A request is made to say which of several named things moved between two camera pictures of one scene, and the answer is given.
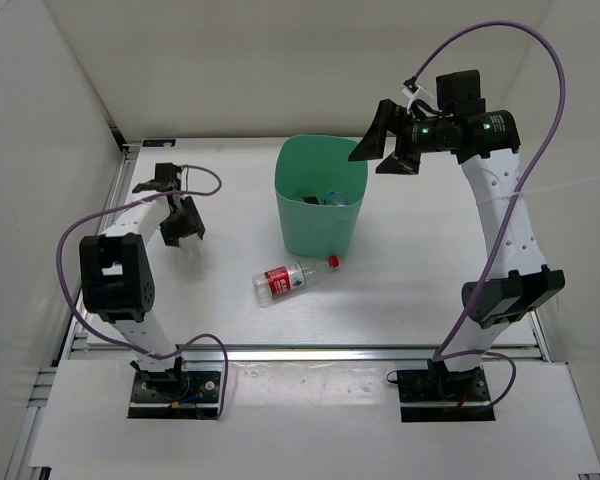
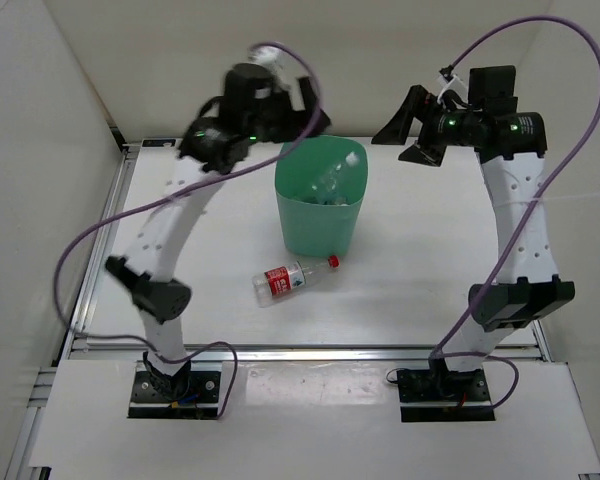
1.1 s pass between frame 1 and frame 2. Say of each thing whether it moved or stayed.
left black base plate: stayed
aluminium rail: stayed
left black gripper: moved
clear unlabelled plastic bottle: moved
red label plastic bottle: stayed
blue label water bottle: stayed
